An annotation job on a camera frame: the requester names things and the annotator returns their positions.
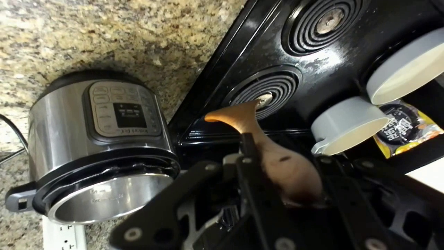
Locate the white wall outlet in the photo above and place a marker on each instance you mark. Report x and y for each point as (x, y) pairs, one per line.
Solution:
(63, 237)

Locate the black electric stove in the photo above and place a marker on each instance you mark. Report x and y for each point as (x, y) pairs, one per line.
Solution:
(278, 47)

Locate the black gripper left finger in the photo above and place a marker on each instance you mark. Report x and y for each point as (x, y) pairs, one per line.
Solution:
(162, 217)

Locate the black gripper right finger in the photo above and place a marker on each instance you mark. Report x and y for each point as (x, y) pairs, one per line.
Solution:
(397, 217)

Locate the wooden spoon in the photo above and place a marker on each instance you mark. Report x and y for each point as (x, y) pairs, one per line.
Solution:
(282, 162)

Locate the black coil burner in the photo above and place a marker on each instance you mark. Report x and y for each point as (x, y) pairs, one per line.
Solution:
(324, 22)
(273, 85)

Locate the yellow black snack packet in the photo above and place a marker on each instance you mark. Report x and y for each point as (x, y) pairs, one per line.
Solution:
(407, 127)

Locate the stainless steel electric pressure cooker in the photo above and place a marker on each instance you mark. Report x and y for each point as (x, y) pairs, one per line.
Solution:
(92, 140)

